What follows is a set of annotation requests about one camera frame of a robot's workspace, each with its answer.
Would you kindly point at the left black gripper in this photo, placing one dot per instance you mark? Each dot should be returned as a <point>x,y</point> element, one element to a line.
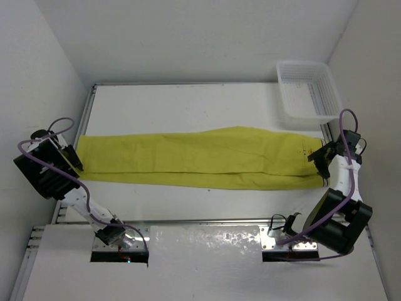
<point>74,160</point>

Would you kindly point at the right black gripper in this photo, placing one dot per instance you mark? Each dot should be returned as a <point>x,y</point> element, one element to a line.
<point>317,156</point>

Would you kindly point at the yellow trousers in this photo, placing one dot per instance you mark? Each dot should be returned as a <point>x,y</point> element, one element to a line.
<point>240,158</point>

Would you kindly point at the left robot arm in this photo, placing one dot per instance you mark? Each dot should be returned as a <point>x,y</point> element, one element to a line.
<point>51,166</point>

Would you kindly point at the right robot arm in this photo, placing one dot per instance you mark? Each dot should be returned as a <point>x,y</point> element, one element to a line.
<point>340,216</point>

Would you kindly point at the white plastic basket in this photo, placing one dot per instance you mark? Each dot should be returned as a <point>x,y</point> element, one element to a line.
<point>309,95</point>

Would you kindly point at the white front cover panel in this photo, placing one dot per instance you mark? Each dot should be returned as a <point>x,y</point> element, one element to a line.
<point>196,263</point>

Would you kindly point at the aluminium table frame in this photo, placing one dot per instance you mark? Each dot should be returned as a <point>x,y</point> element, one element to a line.
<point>134,109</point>

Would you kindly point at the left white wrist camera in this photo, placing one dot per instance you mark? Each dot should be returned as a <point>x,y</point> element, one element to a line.
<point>62,143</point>

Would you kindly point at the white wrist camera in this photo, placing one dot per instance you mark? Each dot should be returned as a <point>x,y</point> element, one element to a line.
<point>62,143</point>
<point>358,154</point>

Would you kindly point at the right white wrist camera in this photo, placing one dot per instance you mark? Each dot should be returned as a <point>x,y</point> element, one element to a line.
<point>358,154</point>

